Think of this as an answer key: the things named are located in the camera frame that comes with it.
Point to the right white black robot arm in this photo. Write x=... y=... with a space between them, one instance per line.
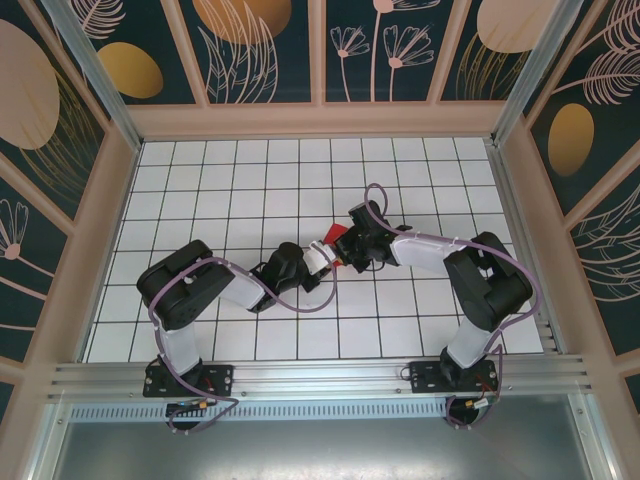
x=470 y=345

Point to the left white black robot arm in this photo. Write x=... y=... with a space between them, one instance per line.
x=180 y=345

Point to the yellow power connector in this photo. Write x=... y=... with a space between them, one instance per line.
x=480 y=402
x=200 y=403

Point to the grey metal shelf plate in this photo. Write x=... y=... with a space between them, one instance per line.
x=325 y=450

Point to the aluminium mounting rail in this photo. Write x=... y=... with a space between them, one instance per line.
x=325 y=375

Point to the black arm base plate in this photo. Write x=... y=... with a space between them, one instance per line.
x=220 y=377
x=425 y=375

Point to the aluminium side rail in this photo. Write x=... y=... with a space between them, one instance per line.
x=525 y=250

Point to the aluminium frame post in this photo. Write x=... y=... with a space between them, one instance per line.
x=98 y=80
x=523 y=80

